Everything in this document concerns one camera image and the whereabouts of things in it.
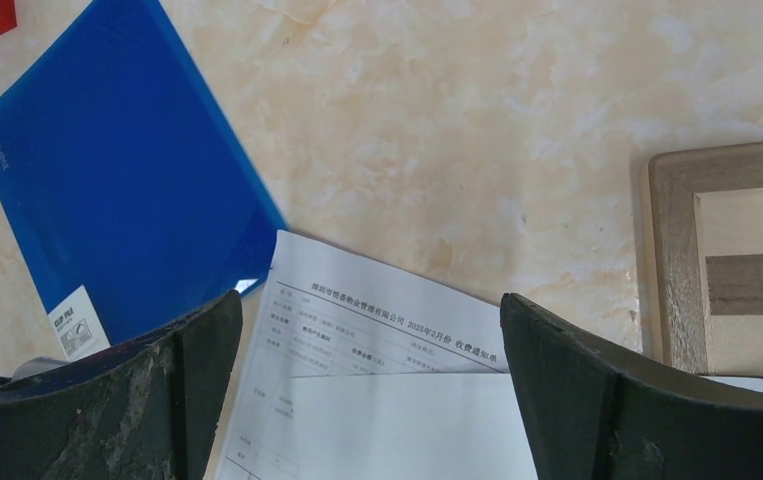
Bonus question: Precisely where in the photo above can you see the blue clip file folder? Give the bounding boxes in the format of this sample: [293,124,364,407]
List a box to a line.
[0,1,286,344]

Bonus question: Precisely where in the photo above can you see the English printed paper sheet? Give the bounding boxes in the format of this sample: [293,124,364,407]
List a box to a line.
[258,372,763,480]

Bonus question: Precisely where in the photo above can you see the Chinese printed paper sheet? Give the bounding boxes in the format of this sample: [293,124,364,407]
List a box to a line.
[216,230,507,479]

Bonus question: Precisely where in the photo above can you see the wooden chessboard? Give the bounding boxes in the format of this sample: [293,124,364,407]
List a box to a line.
[640,142,763,392]

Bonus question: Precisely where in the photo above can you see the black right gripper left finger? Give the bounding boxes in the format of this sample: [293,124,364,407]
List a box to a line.
[0,291,243,479]

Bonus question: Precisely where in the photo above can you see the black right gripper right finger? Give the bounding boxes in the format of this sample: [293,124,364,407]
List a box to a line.
[500,293,763,479]

